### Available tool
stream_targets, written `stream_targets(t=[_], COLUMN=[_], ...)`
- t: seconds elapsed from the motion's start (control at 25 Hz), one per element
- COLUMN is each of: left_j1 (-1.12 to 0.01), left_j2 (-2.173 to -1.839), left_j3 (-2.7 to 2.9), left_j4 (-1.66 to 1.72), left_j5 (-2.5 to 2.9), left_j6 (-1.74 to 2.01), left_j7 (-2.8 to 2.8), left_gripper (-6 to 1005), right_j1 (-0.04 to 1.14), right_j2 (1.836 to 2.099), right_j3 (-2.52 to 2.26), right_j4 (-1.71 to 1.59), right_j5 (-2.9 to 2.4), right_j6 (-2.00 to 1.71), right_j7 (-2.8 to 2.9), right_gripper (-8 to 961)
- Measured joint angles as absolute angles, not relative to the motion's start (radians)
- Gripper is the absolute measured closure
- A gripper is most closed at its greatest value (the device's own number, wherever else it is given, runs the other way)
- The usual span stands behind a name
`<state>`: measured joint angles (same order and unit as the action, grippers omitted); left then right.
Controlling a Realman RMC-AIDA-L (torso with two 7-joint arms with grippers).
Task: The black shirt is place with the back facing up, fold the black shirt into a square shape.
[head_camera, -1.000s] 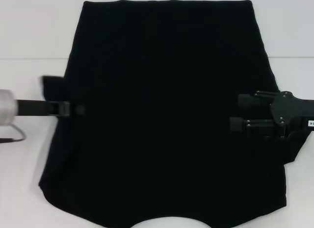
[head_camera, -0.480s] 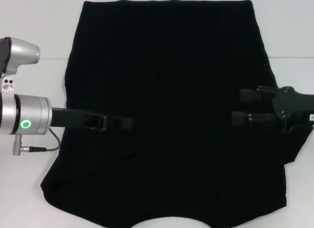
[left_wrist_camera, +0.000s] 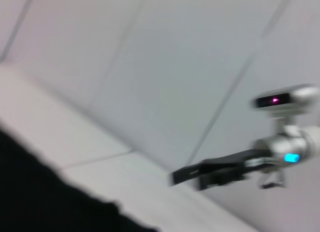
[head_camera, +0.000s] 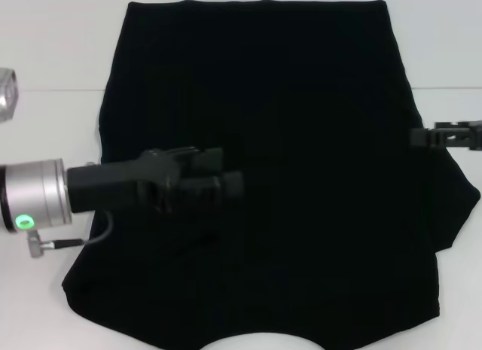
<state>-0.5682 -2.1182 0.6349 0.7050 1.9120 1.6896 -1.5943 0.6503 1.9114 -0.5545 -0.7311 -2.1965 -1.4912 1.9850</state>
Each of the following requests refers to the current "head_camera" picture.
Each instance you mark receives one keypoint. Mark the black shirt with white print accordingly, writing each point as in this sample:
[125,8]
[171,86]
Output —
[282,101]

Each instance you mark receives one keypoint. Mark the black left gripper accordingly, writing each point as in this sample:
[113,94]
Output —
[120,184]

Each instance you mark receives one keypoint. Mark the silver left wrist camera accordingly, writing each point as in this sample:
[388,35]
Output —
[7,94]

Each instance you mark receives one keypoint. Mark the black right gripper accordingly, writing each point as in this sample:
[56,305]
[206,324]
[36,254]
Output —
[476,137]

